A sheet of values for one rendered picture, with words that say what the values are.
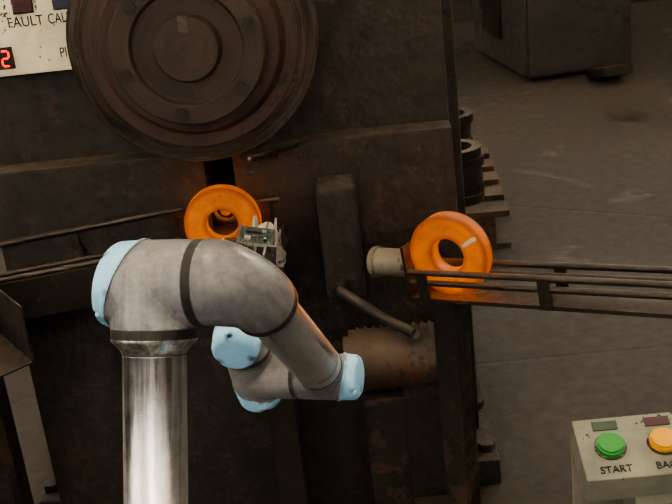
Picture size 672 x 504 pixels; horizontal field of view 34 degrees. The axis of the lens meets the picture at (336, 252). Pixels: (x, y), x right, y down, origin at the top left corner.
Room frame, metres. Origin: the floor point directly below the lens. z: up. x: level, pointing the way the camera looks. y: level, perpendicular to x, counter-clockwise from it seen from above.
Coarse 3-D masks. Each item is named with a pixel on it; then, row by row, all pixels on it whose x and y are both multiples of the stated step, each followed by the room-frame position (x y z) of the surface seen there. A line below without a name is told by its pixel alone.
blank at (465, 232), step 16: (432, 224) 1.88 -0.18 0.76; (448, 224) 1.86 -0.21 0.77; (464, 224) 1.85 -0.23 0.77; (416, 240) 1.90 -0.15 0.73; (432, 240) 1.88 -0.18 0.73; (464, 240) 1.85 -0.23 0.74; (480, 240) 1.83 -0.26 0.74; (416, 256) 1.90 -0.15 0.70; (432, 256) 1.89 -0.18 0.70; (464, 256) 1.85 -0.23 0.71; (480, 256) 1.83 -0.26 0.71; (448, 288) 1.87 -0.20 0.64; (464, 288) 1.85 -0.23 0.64
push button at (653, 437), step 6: (654, 432) 1.34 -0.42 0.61; (660, 432) 1.34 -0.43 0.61; (666, 432) 1.34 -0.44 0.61; (654, 438) 1.33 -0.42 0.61; (660, 438) 1.33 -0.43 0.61; (666, 438) 1.33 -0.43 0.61; (654, 444) 1.33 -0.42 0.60; (660, 444) 1.32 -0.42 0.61; (666, 444) 1.32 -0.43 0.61; (660, 450) 1.32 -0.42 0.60; (666, 450) 1.32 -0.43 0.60
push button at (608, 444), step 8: (608, 432) 1.36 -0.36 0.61; (600, 440) 1.34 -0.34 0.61; (608, 440) 1.34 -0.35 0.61; (616, 440) 1.34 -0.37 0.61; (600, 448) 1.33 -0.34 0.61; (608, 448) 1.33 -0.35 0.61; (616, 448) 1.33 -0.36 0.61; (624, 448) 1.33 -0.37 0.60; (608, 456) 1.32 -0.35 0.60; (616, 456) 1.32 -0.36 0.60
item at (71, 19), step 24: (72, 0) 2.07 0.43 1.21; (72, 24) 2.07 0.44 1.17; (312, 24) 2.06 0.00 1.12; (72, 48) 2.07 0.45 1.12; (312, 48) 2.06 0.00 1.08; (312, 72) 2.06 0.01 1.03; (96, 96) 2.07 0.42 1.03; (288, 96) 2.06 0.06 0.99; (120, 120) 2.07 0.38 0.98; (144, 144) 2.07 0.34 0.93; (168, 144) 2.07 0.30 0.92; (216, 144) 2.06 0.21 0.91; (240, 144) 2.06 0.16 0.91
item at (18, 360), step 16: (0, 304) 1.92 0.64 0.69; (16, 304) 1.83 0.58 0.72; (0, 320) 1.95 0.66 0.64; (16, 320) 1.85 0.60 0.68; (0, 336) 1.95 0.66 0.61; (16, 336) 1.88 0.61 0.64; (0, 352) 1.88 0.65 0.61; (16, 352) 1.87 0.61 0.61; (0, 368) 1.82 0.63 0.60; (16, 368) 1.81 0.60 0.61; (0, 448) 1.84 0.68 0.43; (0, 464) 1.83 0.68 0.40; (0, 480) 1.83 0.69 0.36; (0, 496) 1.83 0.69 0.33
